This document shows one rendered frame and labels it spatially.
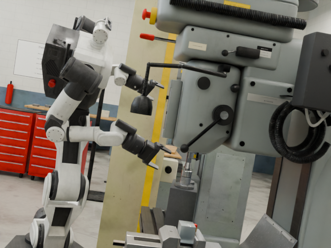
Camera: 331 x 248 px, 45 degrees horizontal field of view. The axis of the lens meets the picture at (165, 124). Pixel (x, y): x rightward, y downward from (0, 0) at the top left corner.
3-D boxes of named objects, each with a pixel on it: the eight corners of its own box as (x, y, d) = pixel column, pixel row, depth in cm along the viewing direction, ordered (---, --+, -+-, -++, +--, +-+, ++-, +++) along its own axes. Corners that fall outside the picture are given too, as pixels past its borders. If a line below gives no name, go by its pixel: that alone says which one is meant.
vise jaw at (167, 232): (161, 247, 131) (163, 235, 131) (158, 234, 144) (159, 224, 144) (179, 249, 132) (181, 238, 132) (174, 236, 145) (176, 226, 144)
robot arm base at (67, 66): (55, 81, 156) (71, 57, 154) (57, 74, 168) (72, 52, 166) (88, 101, 161) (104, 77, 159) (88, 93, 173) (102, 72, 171)
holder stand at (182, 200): (162, 229, 173) (170, 184, 172) (167, 215, 195) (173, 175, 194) (190, 234, 172) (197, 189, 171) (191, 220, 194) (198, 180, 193)
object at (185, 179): (180, 182, 180) (182, 170, 180) (190, 184, 180) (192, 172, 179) (179, 184, 176) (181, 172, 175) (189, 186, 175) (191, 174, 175)
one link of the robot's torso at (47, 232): (29, 236, 210) (46, 165, 189) (67, 237, 218) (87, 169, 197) (30, 260, 197) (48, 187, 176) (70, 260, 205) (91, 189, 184)
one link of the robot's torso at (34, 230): (28, 238, 215) (31, 215, 214) (65, 239, 223) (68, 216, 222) (31, 254, 196) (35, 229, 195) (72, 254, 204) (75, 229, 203)
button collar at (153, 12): (149, 22, 137) (152, 5, 136) (148, 25, 143) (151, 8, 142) (155, 23, 137) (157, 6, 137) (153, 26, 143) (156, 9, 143)
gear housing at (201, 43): (181, 53, 129) (185, 23, 129) (172, 60, 154) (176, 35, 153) (278, 71, 133) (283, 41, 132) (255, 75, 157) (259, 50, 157)
